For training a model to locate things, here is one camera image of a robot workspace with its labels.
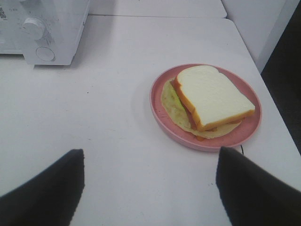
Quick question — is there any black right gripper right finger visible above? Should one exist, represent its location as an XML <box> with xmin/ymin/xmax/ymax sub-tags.
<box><xmin>216</xmin><ymin>147</ymin><xmax>301</xmax><ymax>226</ymax></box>

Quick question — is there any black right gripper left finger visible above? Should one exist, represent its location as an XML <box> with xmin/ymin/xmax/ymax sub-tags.
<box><xmin>0</xmin><ymin>149</ymin><xmax>84</xmax><ymax>226</ymax></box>

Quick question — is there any pink round plate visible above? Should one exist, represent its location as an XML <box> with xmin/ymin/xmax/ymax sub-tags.
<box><xmin>150</xmin><ymin>64</ymin><xmax>262</xmax><ymax>152</ymax></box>

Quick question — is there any white bread sandwich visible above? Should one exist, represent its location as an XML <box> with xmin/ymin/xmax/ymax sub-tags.
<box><xmin>160</xmin><ymin>65</ymin><xmax>255</xmax><ymax>141</ymax></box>

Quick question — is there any white round door button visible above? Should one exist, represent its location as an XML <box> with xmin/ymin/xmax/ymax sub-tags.
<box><xmin>36</xmin><ymin>47</ymin><xmax>55</xmax><ymax>61</ymax></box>

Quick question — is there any white timer knob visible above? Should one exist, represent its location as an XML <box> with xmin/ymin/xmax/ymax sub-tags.
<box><xmin>22</xmin><ymin>17</ymin><xmax>46</xmax><ymax>40</ymax></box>

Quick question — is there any white microwave oven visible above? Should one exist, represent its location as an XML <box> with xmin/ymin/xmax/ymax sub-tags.
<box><xmin>0</xmin><ymin>0</ymin><xmax>90</xmax><ymax>65</ymax></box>

